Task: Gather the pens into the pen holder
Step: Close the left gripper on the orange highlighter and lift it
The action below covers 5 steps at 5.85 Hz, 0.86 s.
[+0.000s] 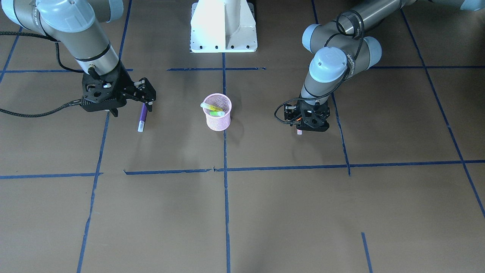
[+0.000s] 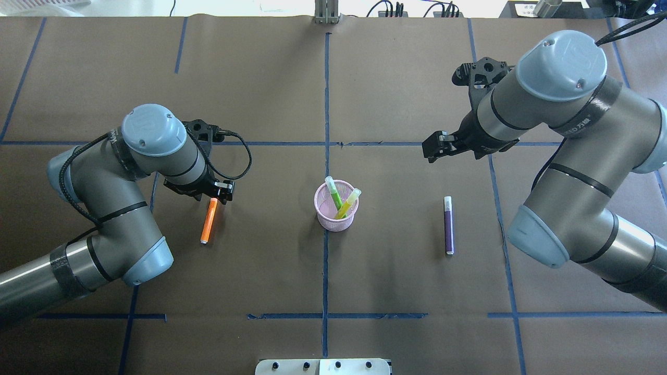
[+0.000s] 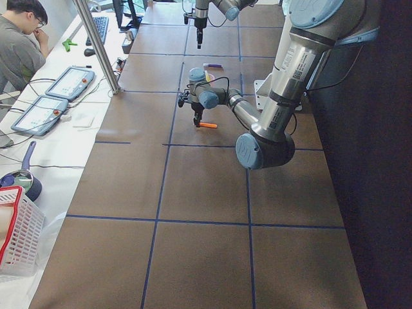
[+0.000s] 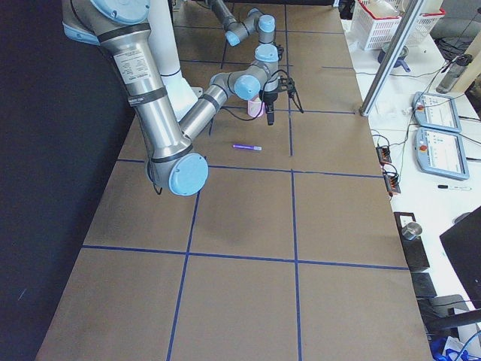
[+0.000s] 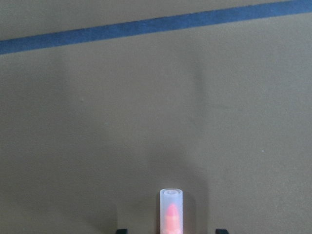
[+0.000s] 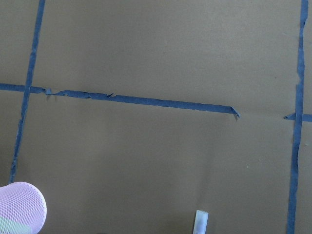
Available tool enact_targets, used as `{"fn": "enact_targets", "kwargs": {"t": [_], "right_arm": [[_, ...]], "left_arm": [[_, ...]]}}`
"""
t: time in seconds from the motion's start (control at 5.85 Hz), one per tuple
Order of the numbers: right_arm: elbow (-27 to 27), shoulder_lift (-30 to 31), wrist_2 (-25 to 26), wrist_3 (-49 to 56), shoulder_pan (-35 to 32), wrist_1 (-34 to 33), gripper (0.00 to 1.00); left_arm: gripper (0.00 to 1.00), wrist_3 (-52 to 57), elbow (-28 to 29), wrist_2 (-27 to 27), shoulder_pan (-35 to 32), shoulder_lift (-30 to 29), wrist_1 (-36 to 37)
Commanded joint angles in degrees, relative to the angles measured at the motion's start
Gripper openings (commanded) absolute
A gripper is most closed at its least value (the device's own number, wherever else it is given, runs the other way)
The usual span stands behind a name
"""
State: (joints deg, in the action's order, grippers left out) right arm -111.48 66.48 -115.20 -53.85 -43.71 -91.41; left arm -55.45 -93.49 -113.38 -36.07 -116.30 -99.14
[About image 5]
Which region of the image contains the orange highlighter pen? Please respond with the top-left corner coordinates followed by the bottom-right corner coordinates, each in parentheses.
top-left (159, 188), bottom-right (183, 234)

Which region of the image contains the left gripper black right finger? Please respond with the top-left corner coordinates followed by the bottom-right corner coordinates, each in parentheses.
top-left (215, 229), bottom-right (227, 234)

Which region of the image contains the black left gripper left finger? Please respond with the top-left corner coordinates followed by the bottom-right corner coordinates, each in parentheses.
top-left (116, 229), bottom-right (127, 234)

